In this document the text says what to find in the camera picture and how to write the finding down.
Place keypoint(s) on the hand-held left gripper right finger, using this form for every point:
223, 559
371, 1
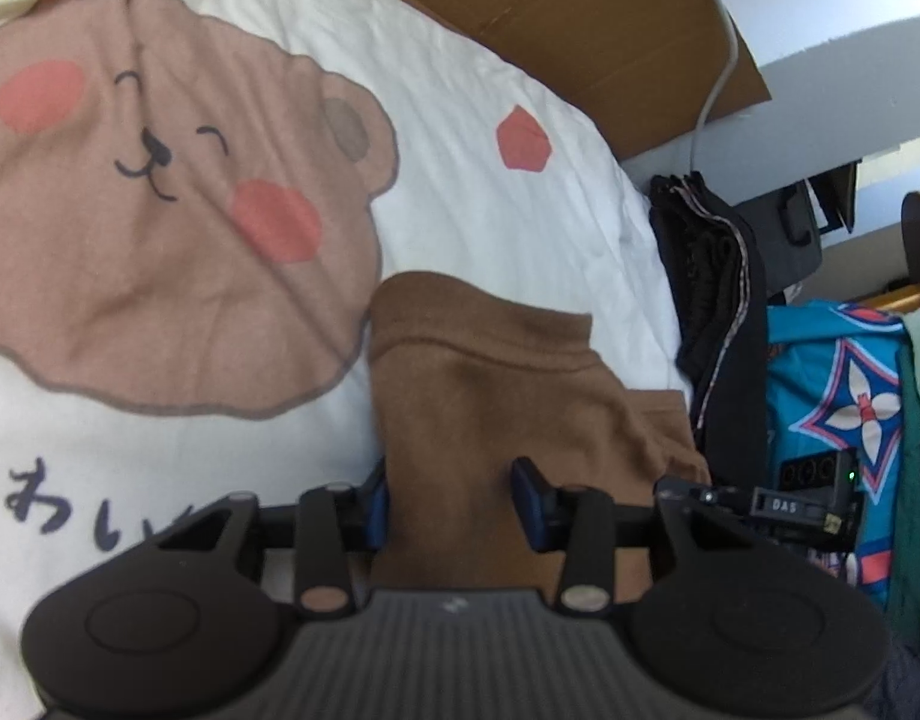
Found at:
526, 510

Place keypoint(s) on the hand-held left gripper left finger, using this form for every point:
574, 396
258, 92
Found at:
377, 514

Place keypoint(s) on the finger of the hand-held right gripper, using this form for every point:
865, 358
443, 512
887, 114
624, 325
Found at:
685, 491

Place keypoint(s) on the brown printed t-shirt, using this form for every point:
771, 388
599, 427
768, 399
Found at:
490, 420

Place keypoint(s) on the light green cloth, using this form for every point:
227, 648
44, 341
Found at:
913, 480

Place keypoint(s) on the folded black knit sweater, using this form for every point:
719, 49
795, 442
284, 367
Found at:
715, 300

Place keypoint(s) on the gold-rimmed chair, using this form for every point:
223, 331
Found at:
913, 262

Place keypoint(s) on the black bag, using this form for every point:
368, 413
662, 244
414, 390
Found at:
797, 232

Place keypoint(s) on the cream bear-print bed sheet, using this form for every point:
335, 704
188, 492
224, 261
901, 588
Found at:
430, 165

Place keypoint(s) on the brown cardboard sheet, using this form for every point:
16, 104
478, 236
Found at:
580, 22

